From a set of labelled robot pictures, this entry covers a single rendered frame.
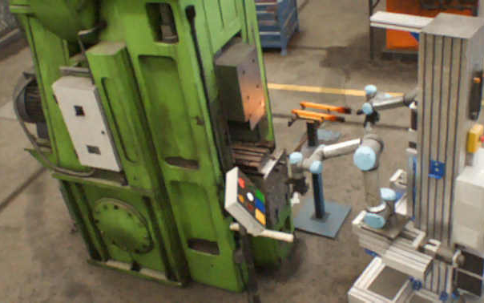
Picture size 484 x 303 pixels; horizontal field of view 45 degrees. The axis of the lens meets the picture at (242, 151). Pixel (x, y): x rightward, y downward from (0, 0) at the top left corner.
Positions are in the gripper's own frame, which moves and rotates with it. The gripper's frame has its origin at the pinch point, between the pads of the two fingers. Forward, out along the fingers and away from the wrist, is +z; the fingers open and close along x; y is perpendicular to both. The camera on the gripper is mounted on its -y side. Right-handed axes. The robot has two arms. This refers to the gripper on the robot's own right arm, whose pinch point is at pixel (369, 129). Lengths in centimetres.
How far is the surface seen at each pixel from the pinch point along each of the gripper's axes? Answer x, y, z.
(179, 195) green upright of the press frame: -116, -84, 11
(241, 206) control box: -131, -8, -22
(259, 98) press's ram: -61, -45, -48
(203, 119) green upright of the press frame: -110, -48, -59
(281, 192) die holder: -59, -40, 32
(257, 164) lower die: -76, -42, -5
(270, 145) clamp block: -54, -48, -5
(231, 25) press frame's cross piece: -61, -60, -97
